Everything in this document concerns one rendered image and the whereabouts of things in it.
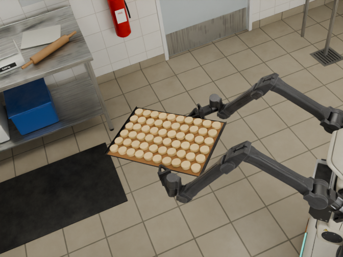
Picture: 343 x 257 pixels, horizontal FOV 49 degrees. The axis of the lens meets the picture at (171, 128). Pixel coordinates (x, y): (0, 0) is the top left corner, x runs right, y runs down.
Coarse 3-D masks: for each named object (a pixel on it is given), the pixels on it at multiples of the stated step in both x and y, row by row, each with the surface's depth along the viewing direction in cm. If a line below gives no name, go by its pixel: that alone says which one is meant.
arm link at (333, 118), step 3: (330, 114) 182; (333, 114) 181; (336, 114) 180; (339, 114) 180; (330, 117) 181; (333, 117) 180; (336, 117) 179; (339, 117) 179; (342, 117) 180; (330, 120) 180; (333, 120) 179; (336, 120) 179; (339, 120) 179; (342, 120) 180; (339, 123) 178; (342, 123) 179; (342, 126) 178
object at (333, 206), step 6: (336, 192) 156; (336, 198) 154; (342, 198) 155; (330, 204) 155; (336, 204) 154; (342, 204) 154; (336, 210) 155; (342, 210) 154; (336, 216) 157; (342, 216) 154; (336, 222) 157
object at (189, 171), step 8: (160, 112) 231; (160, 128) 221; (168, 128) 220; (208, 128) 213; (120, 136) 224; (128, 136) 222; (208, 136) 209; (216, 136) 208; (152, 144) 214; (160, 144) 212; (200, 144) 206; (112, 152) 216; (144, 152) 211; (200, 152) 202; (136, 160) 208; (144, 160) 207; (152, 160) 205; (184, 160) 201; (176, 168) 198
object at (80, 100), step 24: (24, 24) 330; (48, 24) 337; (72, 24) 332; (72, 48) 306; (24, 72) 292; (48, 72) 290; (72, 96) 367; (96, 96) 362; (72, 120) 344; (0, 144) 335
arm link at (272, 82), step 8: (264, 80) 186; (272, 80) 180; (280, 80) 181; (256, 88) 186; (264, 88) 183; (272, 88) 181; (280, 88) 180; (288, 88) 180; (288, 96) 182; (296, 96) 180; (304, 96) 181; (296, 104) 183; (304, 104) 180; (312, 104) 180; (320, 104) 181; (312, 112) 182; (320, 112) 180; (328, 112) 180; (336, 112) 181; (320, 120) 183; (328, 128) 181; (336, 128) 179
